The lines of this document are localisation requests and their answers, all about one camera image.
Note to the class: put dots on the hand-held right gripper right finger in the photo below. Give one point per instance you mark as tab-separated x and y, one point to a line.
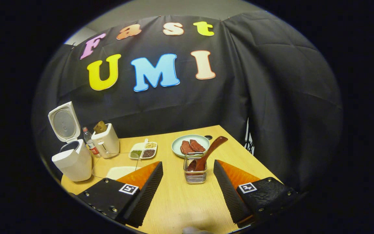
229	195

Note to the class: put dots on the plastic bottle with red label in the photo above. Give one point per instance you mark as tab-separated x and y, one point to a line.
91	146

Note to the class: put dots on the white rice cooker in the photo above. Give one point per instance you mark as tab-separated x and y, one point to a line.
73	164

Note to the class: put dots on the black backdrop cloth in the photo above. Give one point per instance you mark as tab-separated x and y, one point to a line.
271	97

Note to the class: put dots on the white metal frame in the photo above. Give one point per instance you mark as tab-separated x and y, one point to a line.
250	139

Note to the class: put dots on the brown toast slice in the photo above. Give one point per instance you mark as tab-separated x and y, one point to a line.
100	127

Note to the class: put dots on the clear container of rice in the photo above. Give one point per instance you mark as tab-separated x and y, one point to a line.
120	172

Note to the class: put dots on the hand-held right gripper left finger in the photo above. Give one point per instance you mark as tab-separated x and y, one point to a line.
144	195

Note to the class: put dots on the brown wooden spoon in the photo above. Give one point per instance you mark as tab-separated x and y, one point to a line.
211	150

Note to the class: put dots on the red meat piece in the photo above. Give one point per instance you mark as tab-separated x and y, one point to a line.
197	145
186	148

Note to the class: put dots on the white toaster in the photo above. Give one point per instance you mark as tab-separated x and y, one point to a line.
109	143

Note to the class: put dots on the pale green plate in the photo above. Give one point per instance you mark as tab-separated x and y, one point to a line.
177	145

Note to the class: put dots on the white divided dish of beans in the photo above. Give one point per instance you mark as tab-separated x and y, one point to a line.
143	150

